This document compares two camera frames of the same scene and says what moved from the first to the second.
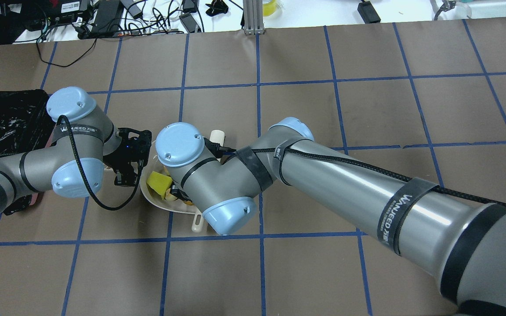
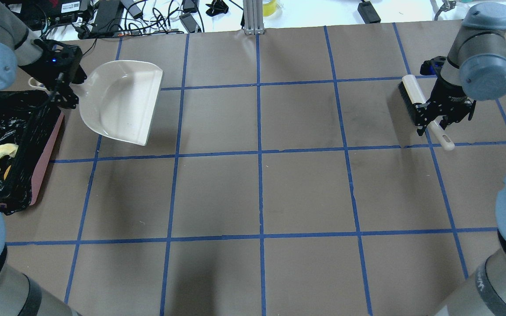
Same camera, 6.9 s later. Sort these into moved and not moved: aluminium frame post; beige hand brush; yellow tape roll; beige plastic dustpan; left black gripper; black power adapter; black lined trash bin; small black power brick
Moved: beige hand brush; beige plastic dustpan; left black gripper
Not moved: aluminium frame post; black lined trash bin; yellow tape roll; small black power brick; black power adapter
